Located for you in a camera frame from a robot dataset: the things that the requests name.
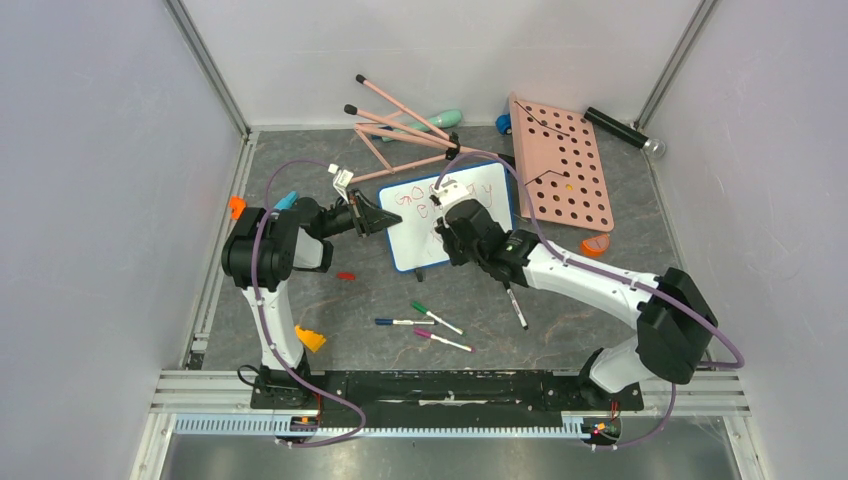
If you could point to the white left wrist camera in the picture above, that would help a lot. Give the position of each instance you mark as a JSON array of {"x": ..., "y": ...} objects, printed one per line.
[{"x": 341, "y": 178}]

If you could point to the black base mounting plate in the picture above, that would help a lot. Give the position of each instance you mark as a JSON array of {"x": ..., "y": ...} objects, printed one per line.
[{"x": 440, "y": 399}]

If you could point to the yellow orange wedge block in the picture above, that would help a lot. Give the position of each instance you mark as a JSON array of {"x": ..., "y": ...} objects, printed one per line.
[{"x": 310, "y": 339}]

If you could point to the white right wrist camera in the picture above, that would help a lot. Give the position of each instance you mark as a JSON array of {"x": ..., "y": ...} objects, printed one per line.
[{"x": 449, "y": 194}]

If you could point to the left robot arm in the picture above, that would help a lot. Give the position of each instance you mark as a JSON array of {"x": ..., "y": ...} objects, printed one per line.
[{"x": 260, "y": 254}]

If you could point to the black whiteboard marker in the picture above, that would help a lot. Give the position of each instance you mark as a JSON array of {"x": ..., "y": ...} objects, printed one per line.
[{"x": 516, "y": 307}]

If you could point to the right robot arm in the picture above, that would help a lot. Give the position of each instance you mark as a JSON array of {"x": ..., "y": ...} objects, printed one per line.
[{"x": 666, "y": 312}]

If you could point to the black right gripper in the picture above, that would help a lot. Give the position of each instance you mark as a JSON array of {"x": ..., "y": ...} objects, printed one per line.
[{"x": 448, "y": 240}]

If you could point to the pink perforated board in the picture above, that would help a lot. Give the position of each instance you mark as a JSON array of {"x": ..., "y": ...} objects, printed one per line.
[{"x": 557, "y": 159}]

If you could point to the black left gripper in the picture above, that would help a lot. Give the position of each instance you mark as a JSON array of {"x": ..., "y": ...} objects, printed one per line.
[{"x": 376, "y": 219}]

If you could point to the orange round tape measure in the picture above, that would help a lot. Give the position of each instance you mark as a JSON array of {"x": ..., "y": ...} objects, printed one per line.
[{"x": 596, "y": 246}]

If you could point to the pink whiteboard marker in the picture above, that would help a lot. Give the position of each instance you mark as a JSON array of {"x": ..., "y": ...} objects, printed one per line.
[{"x": 432, "y": 336}]

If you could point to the pink folding stand legs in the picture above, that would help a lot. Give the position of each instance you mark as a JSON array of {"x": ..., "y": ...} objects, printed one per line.
[{"x": 403, "y": 125}]

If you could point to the green whiteboard marker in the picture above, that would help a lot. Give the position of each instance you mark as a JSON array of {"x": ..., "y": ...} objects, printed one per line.
[{"x": 429, "y": 313}]

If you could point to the blue toy marker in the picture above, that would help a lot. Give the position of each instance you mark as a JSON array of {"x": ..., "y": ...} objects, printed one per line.
[{"x": 287, "y": 201}]

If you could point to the blue framed whiteboard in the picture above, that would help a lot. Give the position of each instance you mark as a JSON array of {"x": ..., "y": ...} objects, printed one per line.
[{"x": 414, "y": 243}]

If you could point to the mint green toy bottle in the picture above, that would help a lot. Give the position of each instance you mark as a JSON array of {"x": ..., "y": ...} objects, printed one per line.
[{"x": 445, "y": 120}]

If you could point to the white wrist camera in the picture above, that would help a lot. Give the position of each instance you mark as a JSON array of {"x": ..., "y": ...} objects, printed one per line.
[
  {"x": 449, "y": 194},
  {"x": 341, "y": 178}
]

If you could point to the black flashlight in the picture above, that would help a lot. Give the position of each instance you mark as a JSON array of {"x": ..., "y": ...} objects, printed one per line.
[{"x": 652, "y": 147}]

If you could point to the small blue toy car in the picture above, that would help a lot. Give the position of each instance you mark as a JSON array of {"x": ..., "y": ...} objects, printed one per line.
[{"x": 504, "y": 125}]

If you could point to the blue whiteboard marker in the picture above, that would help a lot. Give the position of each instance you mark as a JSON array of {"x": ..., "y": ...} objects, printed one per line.
[{"x": 403, "y": 322}]

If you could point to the orange clip left edge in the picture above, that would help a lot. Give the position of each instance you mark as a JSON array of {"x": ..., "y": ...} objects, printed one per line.
[{"x": 236, "y": 205}]

